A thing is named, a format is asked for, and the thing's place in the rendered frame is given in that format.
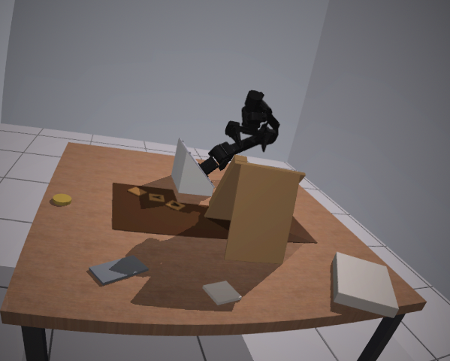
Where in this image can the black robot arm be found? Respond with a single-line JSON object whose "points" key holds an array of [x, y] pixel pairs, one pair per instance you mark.
{"points": [[258, 112]]}

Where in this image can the tan tile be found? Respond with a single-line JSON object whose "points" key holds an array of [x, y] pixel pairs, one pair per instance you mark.
{"points": [[156, 197], [137, 191], [175, 205]]}

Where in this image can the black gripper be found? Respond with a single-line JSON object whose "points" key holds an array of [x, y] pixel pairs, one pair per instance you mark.
{"points": [[233, 129]]}

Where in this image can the yellow flat disc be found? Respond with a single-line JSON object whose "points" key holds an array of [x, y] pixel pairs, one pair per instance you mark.
{"points": [[62, 199]]}

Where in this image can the tan wooden board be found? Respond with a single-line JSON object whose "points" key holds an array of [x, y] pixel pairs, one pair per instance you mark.
{"points": [[259, 201]]}

